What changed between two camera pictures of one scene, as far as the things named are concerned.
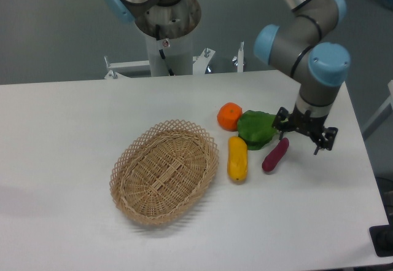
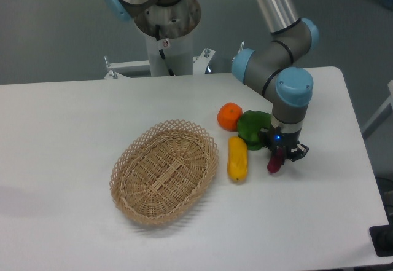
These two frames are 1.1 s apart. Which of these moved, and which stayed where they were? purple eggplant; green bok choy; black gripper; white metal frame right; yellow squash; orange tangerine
Moved: black gripper; purple eggplant
Stayed: orange tangerine; green bok choy; yellow squash; white metal frame right
